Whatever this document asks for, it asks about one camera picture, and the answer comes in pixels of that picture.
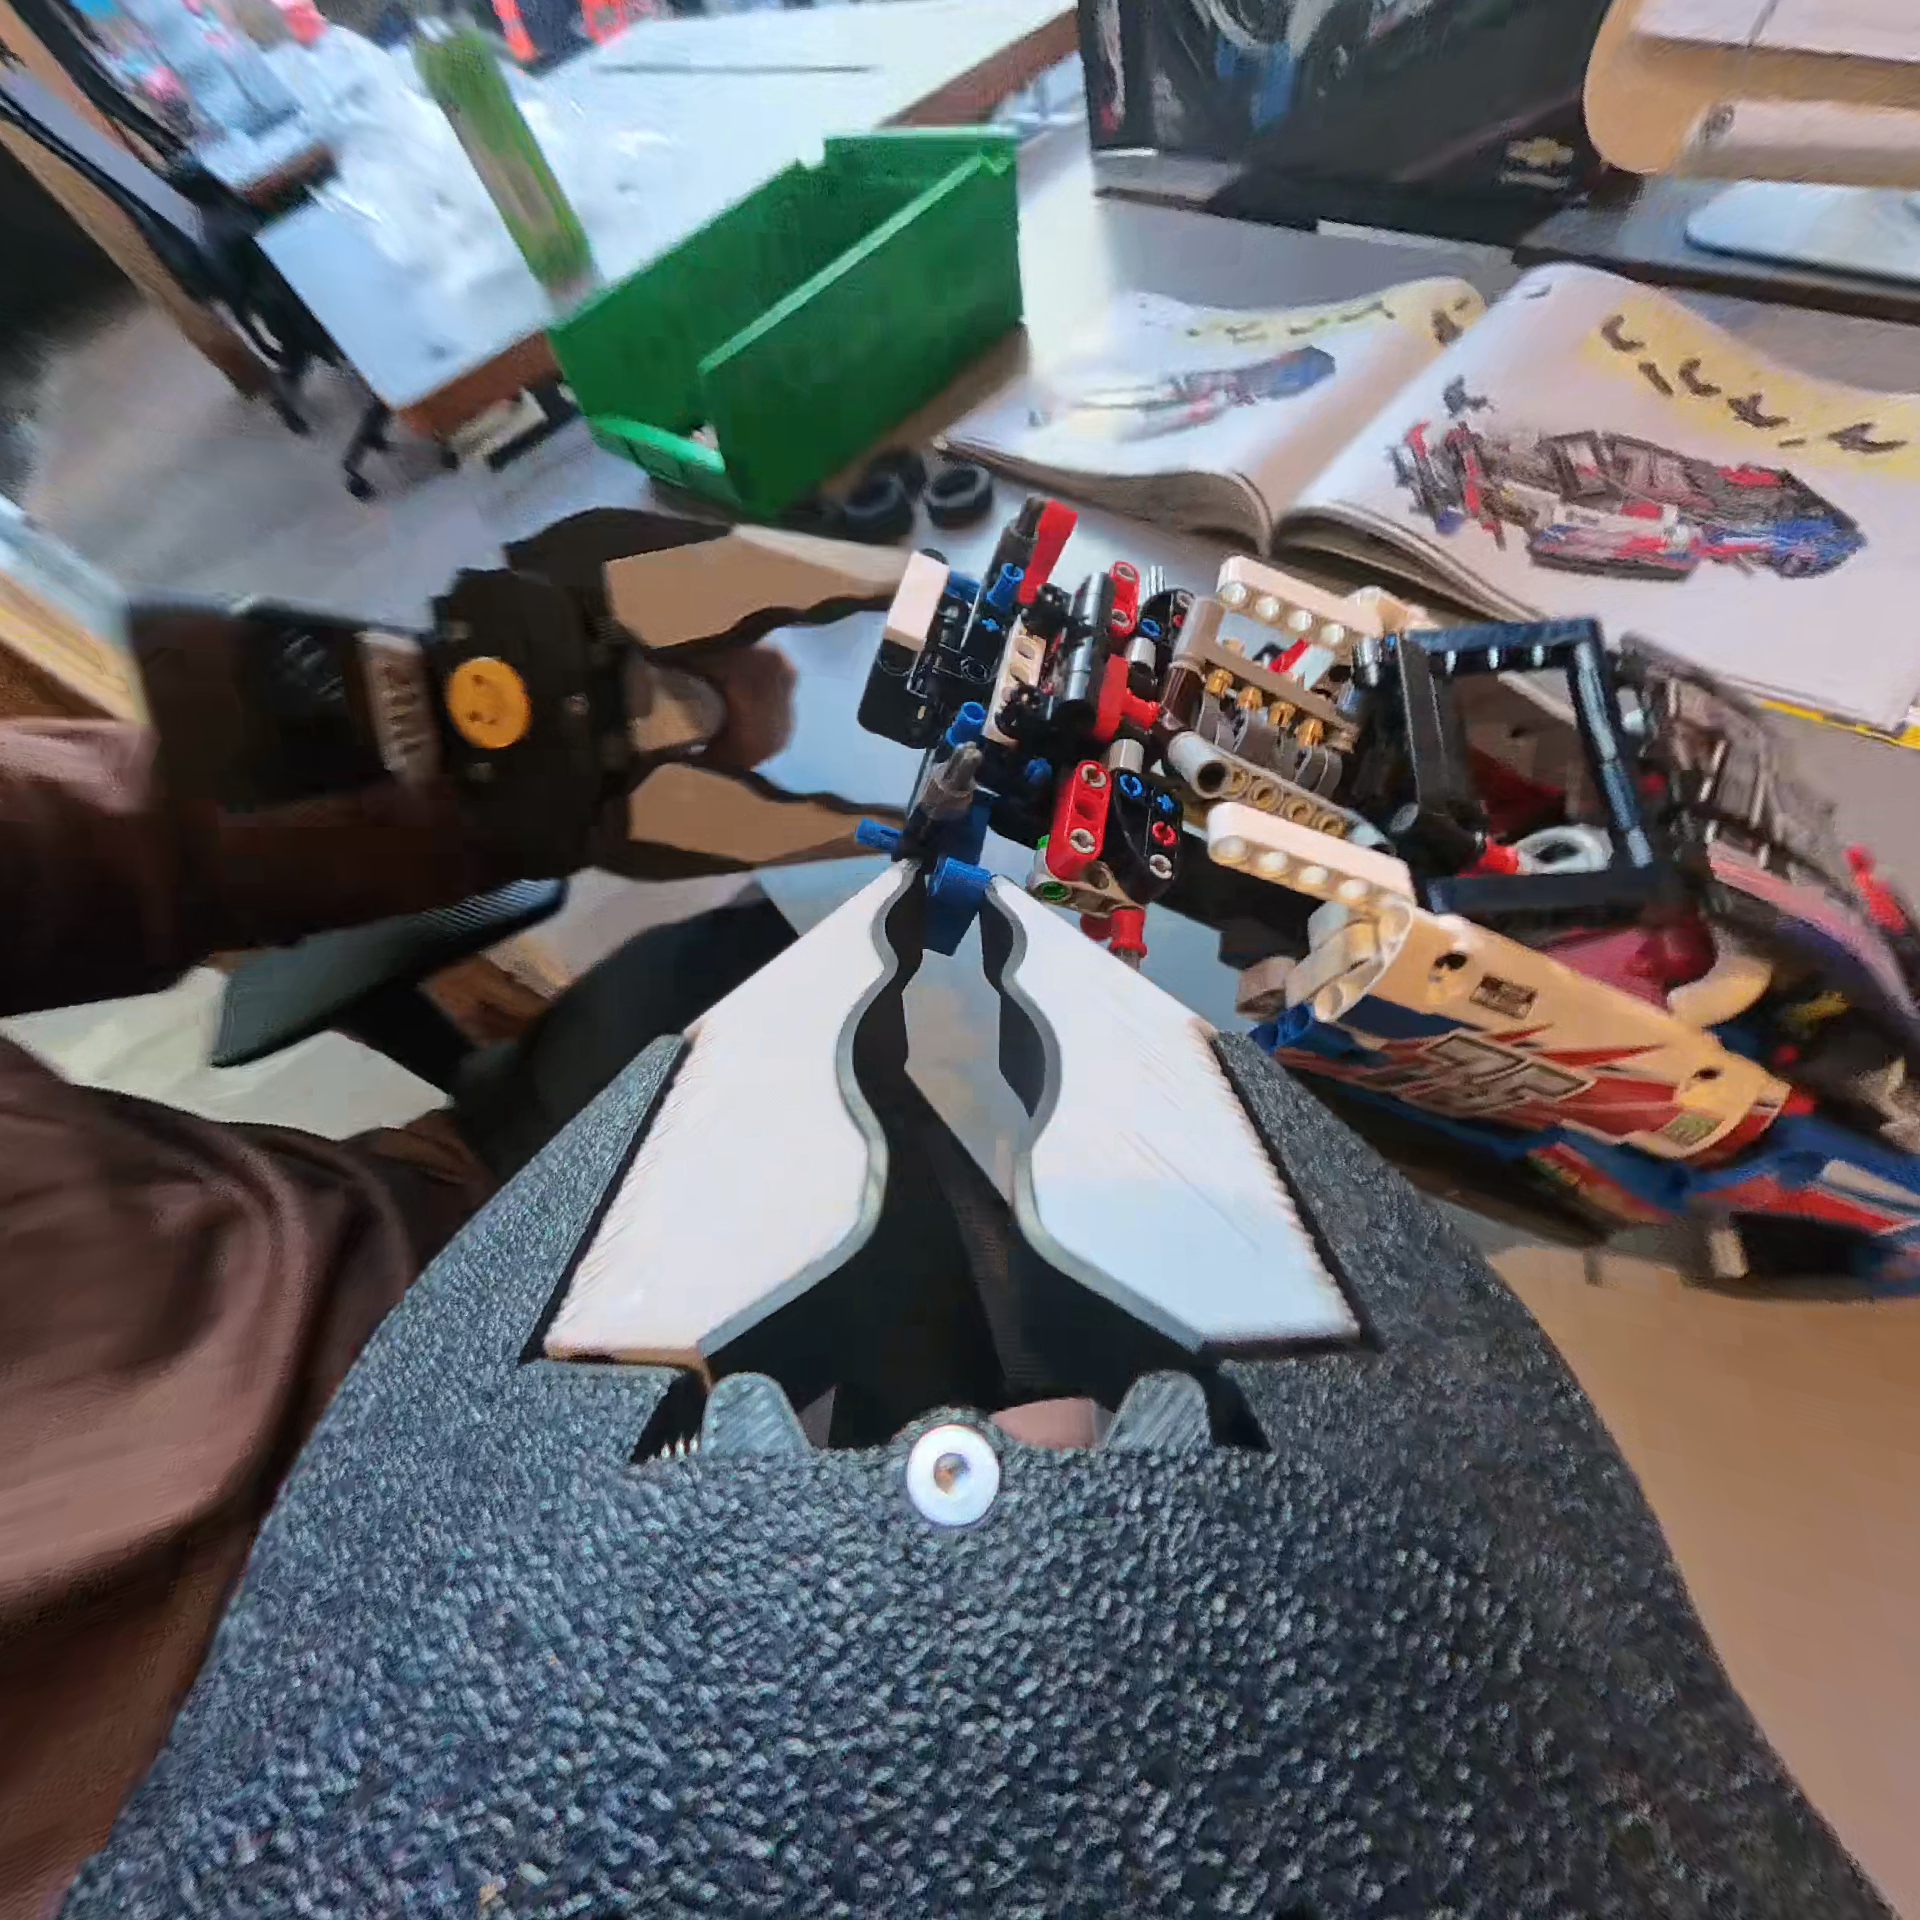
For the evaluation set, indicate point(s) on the person's left forearm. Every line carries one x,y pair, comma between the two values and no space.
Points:
149,838

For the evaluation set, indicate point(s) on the black chair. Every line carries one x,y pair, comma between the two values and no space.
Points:
224,254

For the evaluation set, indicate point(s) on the open instruction booklet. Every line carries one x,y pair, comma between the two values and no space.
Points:
1349,404

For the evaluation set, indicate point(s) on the green plastic bin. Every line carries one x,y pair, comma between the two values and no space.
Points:
811,300

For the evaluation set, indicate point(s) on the person's brown sweater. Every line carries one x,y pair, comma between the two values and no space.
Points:
182,1348

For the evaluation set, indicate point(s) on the white topped table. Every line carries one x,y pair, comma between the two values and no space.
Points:
675,136

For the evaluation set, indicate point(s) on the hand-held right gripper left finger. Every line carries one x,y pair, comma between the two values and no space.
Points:
735,1184

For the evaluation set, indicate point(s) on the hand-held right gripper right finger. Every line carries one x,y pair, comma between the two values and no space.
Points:
1186,1184

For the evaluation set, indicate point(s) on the brick-built toy race car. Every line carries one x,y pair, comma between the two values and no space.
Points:
1349,780

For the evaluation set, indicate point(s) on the green cylindrical bottle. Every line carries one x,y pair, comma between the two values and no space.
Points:
503,149

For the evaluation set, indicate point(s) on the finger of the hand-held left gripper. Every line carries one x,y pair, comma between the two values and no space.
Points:
720,592
720,825

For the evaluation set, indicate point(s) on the toy car set box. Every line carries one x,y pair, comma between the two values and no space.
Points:
1349,106

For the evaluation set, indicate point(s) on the white rounded flat device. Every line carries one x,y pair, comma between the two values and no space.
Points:
1816,233

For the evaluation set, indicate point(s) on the black toy tyre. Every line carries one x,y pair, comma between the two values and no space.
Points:
878,508
962,493

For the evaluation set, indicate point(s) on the person's left hand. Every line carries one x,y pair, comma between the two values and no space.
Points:
744,705

